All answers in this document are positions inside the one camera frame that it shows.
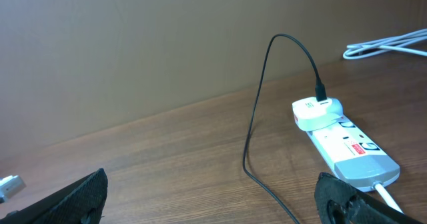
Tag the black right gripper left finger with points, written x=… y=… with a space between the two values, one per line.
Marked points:
x=81 y=202

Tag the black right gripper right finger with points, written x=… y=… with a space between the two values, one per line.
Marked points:
x=338 y=202

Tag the light blue smartphone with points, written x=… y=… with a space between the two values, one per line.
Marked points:
x=10 y=186

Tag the white USB charger plug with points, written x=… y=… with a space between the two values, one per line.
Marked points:
x=311 y=114

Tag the white grey power strip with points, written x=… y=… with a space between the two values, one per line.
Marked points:
x=353 y=157

